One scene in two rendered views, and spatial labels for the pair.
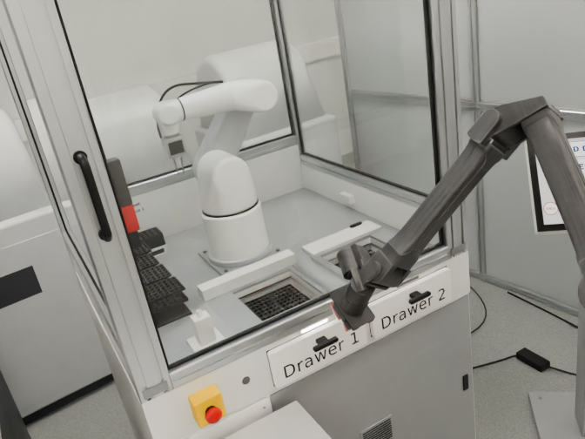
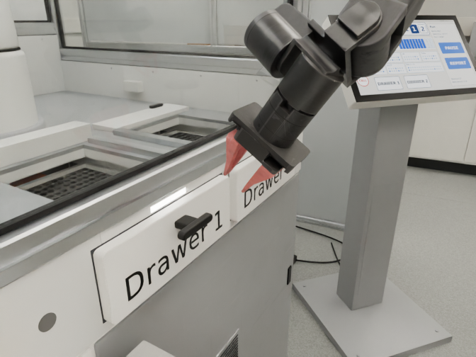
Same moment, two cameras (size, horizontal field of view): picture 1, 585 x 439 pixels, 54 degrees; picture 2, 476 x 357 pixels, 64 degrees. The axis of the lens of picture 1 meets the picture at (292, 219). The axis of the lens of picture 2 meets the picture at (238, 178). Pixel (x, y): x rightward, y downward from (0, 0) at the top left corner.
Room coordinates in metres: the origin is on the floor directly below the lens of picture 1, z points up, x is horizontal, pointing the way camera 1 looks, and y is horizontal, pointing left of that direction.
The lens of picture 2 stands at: (0.79, 0.20, 1.19)
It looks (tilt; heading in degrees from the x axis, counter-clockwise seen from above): 23 degrees down; 326
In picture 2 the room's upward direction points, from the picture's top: straight up
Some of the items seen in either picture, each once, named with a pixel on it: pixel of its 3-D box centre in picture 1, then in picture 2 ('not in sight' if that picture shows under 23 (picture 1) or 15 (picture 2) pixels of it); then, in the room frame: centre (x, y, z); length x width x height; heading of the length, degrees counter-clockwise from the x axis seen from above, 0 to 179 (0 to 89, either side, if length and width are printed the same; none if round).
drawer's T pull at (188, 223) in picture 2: (323, 341); (189, 224); (1.24, -0.02, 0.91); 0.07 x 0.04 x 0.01; 115
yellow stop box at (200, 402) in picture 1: (207, 406); not in sight; (1.11, 0.28, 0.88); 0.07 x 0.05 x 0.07; 115
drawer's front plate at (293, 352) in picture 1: (319, 347); (176, 237); (1.26, -0.01, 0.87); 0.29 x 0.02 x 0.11; 115
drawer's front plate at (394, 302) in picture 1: (411, 301); (266, 172); (1.40, -0.30, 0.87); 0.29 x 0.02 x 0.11; 115
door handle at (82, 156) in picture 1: (95, 199); not in sight; (1.06, 0.37, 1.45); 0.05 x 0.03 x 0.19; 25
